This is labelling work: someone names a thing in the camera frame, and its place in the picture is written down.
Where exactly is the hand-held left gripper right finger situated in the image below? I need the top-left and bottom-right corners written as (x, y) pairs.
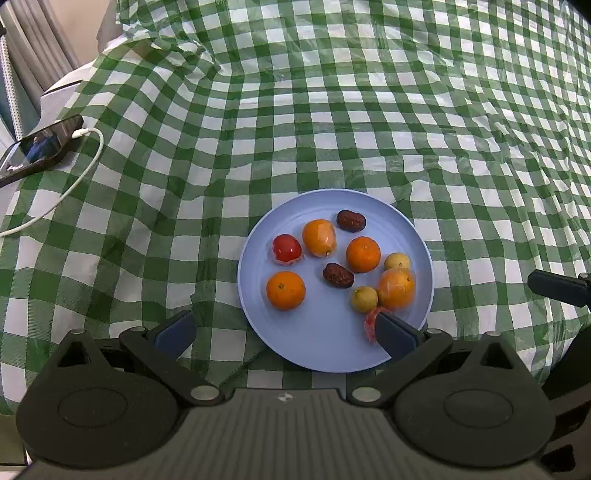
top-left (348, 311), bottom-right (532, 407)

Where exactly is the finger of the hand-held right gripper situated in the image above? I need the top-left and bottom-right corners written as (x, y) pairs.
top-left (527, 270), bottom-right (591, 308)

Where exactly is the red date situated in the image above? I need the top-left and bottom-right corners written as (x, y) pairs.
top-left (322, 263), bottom-right (355, 289)
top-left (336, 210), bottom-right (367, 232)

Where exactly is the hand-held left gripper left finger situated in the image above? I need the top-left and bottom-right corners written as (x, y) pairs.
top-left (44, 310), bottom-right (225, 407)

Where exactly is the striped phone stand pole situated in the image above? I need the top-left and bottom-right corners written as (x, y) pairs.
top-left (0, 34), bottom-right (24, 141)

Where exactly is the mandarin orange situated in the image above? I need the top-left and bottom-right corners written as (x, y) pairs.
top-left (346, 236), bottom-right (382, 273)
top-left (266, 271), bottom-right (306, 311)

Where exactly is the plastic-wrapped orange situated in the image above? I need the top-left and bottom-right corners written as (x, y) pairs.
top-left (302, 219), bottom-right (337, 258)
top-left (378, 268), bottom-right (416, 311)

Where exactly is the red fruit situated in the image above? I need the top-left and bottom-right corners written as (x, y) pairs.
top-left (364, 308), bottom-right (384, 344)

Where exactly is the black smartphone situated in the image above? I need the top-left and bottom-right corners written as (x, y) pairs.
top-left (0, 114), bottom-right (85, 188)

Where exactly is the white charging cable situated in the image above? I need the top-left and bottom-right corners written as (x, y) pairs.
top-left (0, 128), bottom-right (105, 238)

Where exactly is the light blue plate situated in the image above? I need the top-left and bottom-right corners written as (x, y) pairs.
top-left (238, 188), bottom-right (435, 374)

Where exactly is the green checked tablecloth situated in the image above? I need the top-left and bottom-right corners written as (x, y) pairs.
top-left (0, 0), bottom-right (591, 416)

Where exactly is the plastic-wrapped red tomato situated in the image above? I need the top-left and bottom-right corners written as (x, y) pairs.
top-left (271, 234), bottom-right (305, 266)

